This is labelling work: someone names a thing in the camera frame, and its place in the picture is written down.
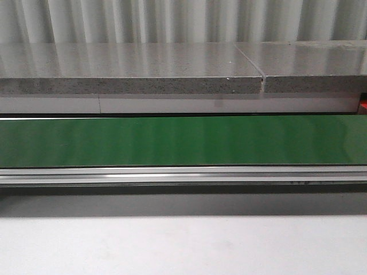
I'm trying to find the green conveyor belt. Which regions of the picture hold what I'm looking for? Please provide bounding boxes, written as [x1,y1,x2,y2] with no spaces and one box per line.
[1,115,366,187]

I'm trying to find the grey stone counter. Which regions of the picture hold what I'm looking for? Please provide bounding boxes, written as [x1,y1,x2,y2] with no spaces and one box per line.
[1,41,366,115]

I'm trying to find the red plastic tray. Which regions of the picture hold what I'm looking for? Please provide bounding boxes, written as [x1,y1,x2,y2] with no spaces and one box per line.
[357,99,367,115]

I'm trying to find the pleated grey curtain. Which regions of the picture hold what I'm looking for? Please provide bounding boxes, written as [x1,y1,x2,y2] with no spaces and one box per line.
[1,1,366,43]

